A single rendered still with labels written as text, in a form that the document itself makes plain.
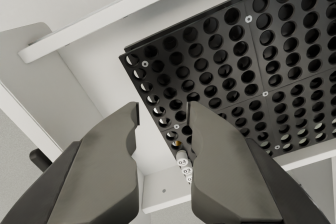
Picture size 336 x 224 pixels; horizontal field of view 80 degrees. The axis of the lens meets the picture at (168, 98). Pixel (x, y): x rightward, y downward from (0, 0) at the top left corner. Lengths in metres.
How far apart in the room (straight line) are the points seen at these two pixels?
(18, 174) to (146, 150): 1.63
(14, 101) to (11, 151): 1.56
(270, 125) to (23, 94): 0.23
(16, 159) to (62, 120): 1.57
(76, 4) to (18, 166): 1.59
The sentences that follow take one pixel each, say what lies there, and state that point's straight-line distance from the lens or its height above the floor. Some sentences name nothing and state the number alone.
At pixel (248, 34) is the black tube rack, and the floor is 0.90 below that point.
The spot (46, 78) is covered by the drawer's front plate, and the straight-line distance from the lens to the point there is 0.23.
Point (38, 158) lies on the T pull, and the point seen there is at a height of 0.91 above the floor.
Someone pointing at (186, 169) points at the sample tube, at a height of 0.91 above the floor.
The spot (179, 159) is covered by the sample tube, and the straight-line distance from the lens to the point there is 0.22.
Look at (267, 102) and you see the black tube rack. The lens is 0.22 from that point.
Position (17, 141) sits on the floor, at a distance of 1.67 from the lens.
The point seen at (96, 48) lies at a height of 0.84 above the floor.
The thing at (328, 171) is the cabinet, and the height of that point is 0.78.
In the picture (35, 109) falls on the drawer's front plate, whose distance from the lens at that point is 0.21.
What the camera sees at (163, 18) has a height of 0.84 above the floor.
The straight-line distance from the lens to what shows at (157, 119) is 0.21.
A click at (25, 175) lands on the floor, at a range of 1.88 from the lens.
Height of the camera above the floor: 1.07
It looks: 62 degrees down
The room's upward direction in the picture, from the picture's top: 176 degrees clockwise
